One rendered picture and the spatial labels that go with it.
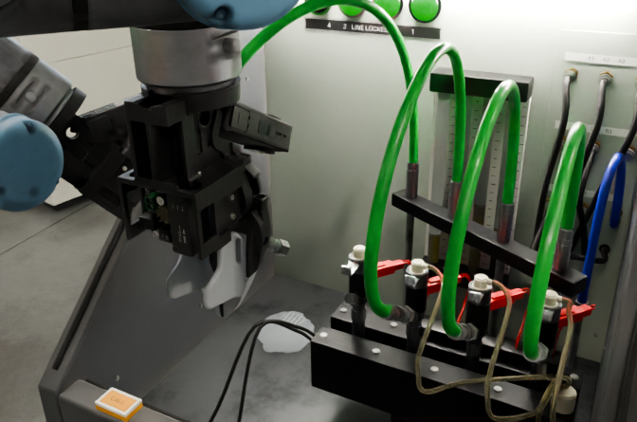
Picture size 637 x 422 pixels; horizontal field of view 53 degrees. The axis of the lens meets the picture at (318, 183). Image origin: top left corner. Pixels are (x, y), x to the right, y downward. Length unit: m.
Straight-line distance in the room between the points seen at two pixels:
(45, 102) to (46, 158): 0.14
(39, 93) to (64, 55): 2.84
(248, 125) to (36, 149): 0.16
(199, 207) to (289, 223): 0.81
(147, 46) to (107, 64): 3.21
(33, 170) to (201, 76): 0.17
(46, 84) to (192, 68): 0.27
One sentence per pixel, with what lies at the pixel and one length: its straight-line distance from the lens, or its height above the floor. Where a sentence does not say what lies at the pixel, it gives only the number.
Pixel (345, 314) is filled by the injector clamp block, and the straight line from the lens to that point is 0.94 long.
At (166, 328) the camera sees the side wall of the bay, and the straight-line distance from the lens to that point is 1.06.
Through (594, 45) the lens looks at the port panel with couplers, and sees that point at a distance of 0.97.
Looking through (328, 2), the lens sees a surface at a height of 1.42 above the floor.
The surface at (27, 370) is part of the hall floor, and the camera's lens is 2.60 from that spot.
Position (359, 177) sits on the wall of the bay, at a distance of 1.13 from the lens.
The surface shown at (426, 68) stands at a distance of 0.70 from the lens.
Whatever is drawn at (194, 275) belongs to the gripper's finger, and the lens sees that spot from 0.55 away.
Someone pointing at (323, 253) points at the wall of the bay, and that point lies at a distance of 1.24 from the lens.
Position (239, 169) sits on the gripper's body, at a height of 1.35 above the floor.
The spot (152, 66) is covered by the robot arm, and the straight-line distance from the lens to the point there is 0.45.
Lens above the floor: 1.53
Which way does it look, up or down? 24 degrees down
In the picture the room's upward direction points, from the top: 1 degrees counter-clockwise
